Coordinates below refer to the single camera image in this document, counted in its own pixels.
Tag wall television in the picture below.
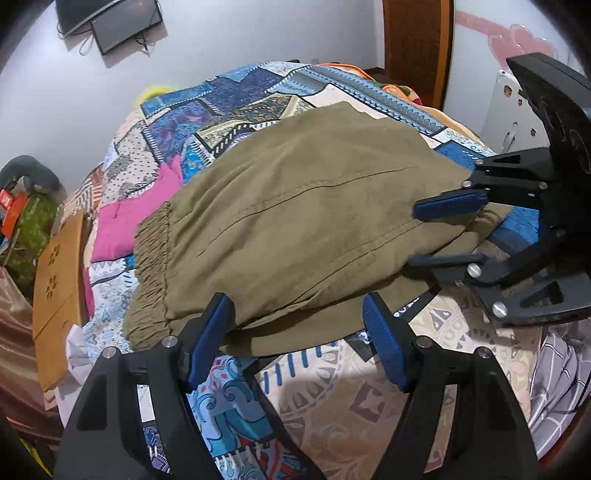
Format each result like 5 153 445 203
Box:
54 0 163 56

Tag wooden folding table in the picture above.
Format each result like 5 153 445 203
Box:
32 209 89 392

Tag white furniture panel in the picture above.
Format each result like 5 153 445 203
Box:
480 69 552 155

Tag olive green pants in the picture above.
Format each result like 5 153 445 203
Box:
124 102 511 358

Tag green printed cloth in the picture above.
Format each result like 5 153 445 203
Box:
0 194 58 303

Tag pink heart wall decoration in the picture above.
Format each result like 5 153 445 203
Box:
455 10 555 71

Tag pink cloth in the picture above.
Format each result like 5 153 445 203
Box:
91 154 184 263

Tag brown satin cloth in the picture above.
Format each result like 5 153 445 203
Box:
0 265 63 444

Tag patchwork printed bedsheet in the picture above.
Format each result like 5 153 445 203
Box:
60 60 546 480

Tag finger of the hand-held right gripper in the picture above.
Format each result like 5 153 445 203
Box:
412 147 555 221
407 240 591 330

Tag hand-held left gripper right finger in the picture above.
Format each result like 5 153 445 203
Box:
362 292 541 480

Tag wooden door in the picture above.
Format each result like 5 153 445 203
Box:
382 0 454 109

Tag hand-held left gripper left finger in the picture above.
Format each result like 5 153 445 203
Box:
54 292 237 480

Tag grey plush toy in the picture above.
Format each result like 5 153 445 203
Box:
0 155 66 195

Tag grey checked cloth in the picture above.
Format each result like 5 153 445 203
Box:
526 318 591 460

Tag orange box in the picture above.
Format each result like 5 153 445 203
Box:
0 188 29 236

